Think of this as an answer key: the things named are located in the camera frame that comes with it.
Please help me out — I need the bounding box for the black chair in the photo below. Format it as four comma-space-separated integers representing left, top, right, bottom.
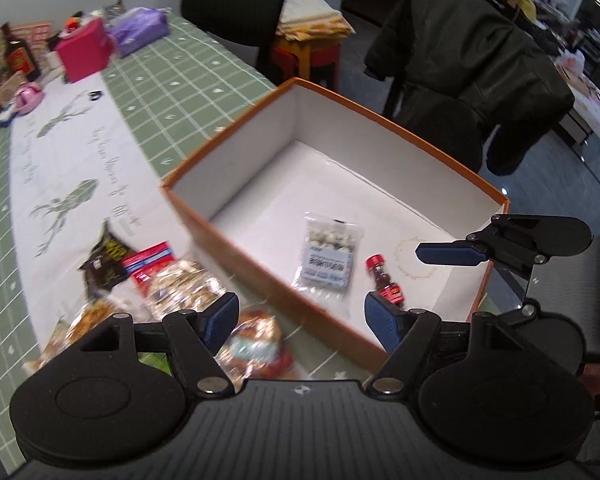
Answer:
180, 0, 288, 86

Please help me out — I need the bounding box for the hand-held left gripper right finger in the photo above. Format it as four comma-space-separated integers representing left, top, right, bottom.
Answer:
364, 291, 518, 395

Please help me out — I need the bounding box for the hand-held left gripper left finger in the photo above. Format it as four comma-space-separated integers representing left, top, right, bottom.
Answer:
77, 292, 241, 395

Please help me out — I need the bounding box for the red snack packet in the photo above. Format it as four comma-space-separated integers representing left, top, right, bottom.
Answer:
121, 241, 176, 286

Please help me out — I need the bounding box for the purple tissue pack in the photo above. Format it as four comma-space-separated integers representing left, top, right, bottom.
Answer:
107, 7, 171, 58

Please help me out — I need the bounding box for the dark green snack packet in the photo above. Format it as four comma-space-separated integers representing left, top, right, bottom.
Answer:
77, 220, 136, 301

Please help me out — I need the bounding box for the pink box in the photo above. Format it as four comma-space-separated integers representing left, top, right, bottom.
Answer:
55, 17, 116, 83

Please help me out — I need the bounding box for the clear packet of brown snacks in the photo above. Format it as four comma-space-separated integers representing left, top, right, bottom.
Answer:
22, 297, 153, 376

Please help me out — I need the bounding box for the small red-capped bottle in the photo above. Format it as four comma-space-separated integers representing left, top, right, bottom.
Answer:
365, 254, 407, 311

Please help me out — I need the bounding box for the white table runner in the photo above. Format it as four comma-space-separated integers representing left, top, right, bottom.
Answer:
7, 72, 301, 361

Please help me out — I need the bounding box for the dotted card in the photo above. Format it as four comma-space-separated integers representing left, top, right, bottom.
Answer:
0, 20, 53, 61

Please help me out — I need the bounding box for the low white table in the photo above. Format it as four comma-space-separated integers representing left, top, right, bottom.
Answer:
552, 50, 600, 148

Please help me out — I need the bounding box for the clear puffed rice packet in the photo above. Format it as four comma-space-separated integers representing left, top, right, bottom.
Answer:
145, 259, 228, 321

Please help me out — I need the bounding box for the clear packet of white candies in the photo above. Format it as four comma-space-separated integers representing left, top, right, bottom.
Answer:
290, 212, 363, 301

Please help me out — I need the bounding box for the orange round snack packet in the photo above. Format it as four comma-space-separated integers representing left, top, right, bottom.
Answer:
215, 307, 301, 386

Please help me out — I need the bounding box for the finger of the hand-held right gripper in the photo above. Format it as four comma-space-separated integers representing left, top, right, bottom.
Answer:
416, 214, 594, 281
500, 277, 587, 378

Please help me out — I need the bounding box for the pink round case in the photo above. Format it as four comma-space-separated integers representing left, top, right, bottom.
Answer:
12, 82, 46, 116

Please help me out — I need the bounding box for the red stool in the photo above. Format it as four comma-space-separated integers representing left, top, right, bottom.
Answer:
272, 40, 342, 91

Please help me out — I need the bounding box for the orange cardboard box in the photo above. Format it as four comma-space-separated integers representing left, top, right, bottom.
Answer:
161, 77, 511, 376

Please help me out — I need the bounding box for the brown glass bottle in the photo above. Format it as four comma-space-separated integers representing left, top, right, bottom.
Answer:
0, 22, 41, 81

